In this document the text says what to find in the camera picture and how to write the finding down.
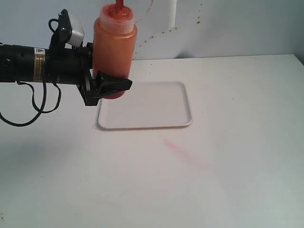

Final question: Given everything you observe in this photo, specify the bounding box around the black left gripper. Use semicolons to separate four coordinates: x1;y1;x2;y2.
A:
45;43;133;106

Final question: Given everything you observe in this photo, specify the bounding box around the orange sauce squeeze bottle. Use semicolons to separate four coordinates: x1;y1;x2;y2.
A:
92;0;138;101

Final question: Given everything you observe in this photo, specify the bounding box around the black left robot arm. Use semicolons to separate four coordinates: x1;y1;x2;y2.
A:
0;43;132;106

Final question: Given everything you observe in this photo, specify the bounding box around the white rectangular plastic tray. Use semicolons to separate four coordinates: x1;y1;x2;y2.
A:
98;81;193;130

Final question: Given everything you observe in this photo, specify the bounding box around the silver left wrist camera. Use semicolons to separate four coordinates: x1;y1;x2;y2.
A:
48;9;85;49

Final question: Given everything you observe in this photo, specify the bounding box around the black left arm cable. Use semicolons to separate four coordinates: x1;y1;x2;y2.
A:
0;18;72;126

